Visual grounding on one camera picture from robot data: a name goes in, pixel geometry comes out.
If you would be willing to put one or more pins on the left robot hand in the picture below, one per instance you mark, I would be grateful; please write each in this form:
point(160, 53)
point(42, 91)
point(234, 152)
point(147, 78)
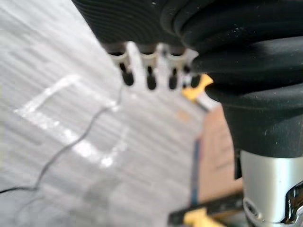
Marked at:
point(248, 59)

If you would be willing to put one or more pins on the brown cardboard box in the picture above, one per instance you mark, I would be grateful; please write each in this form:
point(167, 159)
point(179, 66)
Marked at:
point(217, 153)

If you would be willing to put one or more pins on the yellow metal shelf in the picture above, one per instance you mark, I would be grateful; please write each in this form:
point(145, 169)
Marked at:
point(203, 216)

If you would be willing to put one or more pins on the small yellow metal piece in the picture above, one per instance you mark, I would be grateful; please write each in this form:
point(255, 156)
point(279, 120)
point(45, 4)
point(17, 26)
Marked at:
point(193, 93)

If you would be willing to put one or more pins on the white floor tape square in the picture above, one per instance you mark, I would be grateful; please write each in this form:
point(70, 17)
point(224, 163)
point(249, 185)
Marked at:
point(42, 116)

